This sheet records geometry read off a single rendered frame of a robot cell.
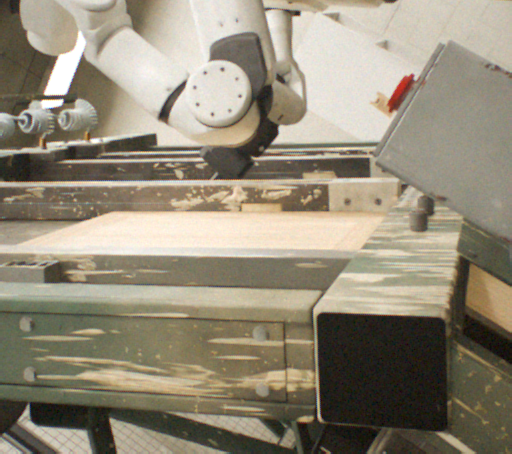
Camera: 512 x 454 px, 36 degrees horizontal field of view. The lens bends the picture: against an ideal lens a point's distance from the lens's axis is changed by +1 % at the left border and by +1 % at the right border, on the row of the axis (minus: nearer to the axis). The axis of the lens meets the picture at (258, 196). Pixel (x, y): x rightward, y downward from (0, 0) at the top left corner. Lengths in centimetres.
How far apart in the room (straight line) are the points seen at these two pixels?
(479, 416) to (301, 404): 16
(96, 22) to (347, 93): 433
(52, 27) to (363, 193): 65
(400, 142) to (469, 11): 586
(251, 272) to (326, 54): 434
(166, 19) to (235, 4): 624
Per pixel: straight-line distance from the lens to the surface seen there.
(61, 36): 107
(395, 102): 72
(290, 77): 170
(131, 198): 158
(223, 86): 92
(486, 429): 74
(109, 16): 100
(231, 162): 166
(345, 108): 528
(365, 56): 522
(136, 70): 98
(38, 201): 168
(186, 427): 195
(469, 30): 653
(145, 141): 303
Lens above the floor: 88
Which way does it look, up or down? 10 degrees up
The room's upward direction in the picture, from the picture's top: 58 degrees counter-clockwise
